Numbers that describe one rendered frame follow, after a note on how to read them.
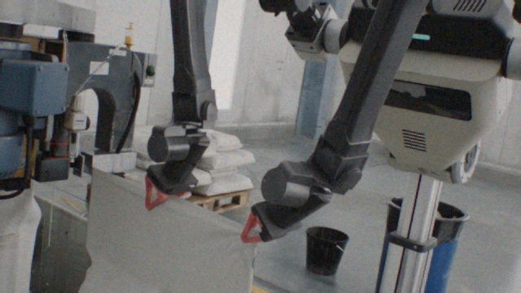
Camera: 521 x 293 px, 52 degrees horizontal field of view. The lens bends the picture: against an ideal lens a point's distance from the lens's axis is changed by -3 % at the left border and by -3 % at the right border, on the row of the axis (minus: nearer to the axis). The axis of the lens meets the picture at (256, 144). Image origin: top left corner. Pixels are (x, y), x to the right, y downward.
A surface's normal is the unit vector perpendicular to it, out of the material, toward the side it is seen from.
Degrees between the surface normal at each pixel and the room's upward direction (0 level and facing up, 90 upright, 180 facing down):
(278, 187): 78
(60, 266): 90
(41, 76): 90
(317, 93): 90
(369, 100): 115
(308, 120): 90
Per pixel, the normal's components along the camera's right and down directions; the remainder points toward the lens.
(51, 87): 0.97, 0.18
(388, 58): 0.41, 0.62
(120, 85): 0.79, 0.22
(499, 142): -0.58, 0.05
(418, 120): -0.57, 0.66
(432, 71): -0.29, -0.73
